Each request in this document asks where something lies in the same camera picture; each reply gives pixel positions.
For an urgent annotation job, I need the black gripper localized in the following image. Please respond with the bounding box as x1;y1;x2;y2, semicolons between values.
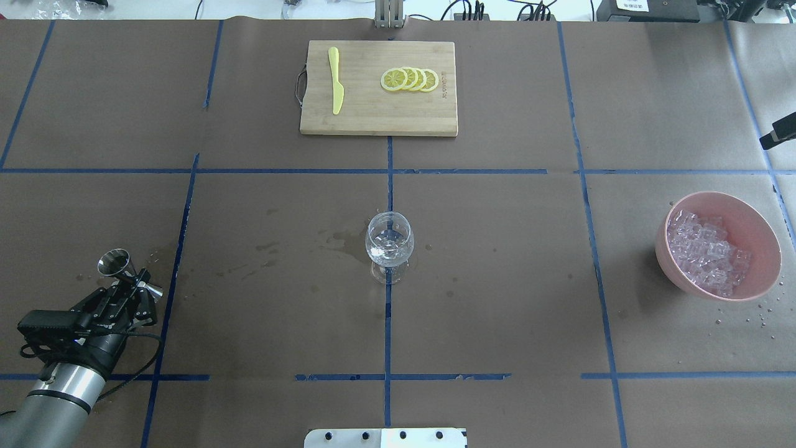
62;269;157;374

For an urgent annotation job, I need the steel jigger measuring cup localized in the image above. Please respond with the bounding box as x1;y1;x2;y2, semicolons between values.
96;248;163;302

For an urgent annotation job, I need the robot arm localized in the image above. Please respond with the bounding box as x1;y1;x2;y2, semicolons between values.
2;269;162;447

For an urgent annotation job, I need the pile of ice cubes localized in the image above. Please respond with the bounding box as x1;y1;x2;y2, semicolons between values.
666;210;753;299

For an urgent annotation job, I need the clear wine glass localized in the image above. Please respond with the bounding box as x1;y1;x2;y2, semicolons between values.
364;212;415;284

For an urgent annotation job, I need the pink bowl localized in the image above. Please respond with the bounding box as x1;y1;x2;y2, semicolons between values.
654;191;784;302

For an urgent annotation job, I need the black computer box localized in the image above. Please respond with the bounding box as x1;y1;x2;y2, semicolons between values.
595;1;700;23

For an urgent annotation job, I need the yellow plastic knife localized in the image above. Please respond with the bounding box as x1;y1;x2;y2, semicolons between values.
328;47;345;114

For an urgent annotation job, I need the clear plastic bag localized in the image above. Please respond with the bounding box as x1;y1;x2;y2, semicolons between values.
29;1;103;20

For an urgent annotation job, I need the bamboo cutting board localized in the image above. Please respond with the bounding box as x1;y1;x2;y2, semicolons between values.
300;40;460;138

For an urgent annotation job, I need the lemon slice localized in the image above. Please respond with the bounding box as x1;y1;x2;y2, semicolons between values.
401;67;421;91
410;68;427;91
380;68;409;91
420;68;440;93

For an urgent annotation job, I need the black power strip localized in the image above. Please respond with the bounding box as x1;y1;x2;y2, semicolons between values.
446;1;490;22

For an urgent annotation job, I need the aluminium frame post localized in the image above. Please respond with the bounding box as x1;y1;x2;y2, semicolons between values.
374;0;405;29

